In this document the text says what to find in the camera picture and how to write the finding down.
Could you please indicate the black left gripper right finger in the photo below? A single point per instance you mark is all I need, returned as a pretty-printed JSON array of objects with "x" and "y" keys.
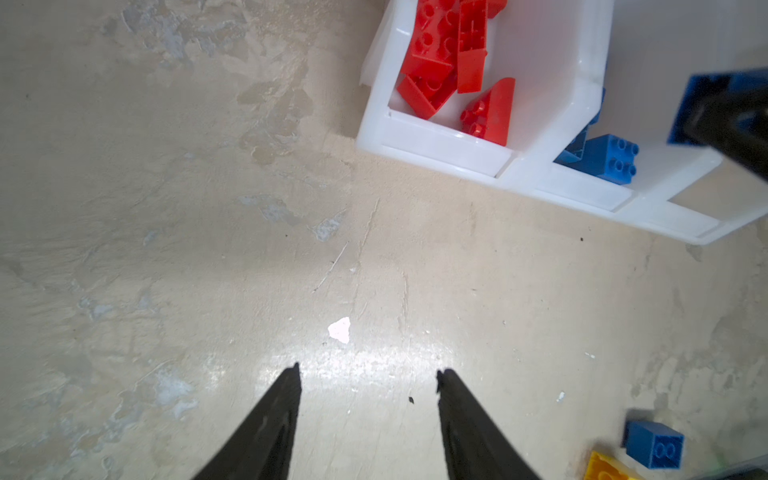
[{"x": 474, "y": 446}]

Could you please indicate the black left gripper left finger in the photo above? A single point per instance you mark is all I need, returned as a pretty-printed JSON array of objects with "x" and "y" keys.
[{"x": 261, "y": 447}]

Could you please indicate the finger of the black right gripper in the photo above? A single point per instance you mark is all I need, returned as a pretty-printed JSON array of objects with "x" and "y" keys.
[{"x": 714, "y": 121}]

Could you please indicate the red lego brick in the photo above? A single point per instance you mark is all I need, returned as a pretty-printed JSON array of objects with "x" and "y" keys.
[
  {"x": 488, "y": 117},
  {"x": 472, "y": 45},
  {"x": 427, "y": 97},
  {"x": 431, "y": 55}
]

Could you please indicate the yellow lego brick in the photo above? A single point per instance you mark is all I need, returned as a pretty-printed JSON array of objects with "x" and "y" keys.
[{"x": 604, "y": 467}]

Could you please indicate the white three-compartment bin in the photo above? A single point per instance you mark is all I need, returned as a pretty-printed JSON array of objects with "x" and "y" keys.
[{"x": 615, "y": 67}]

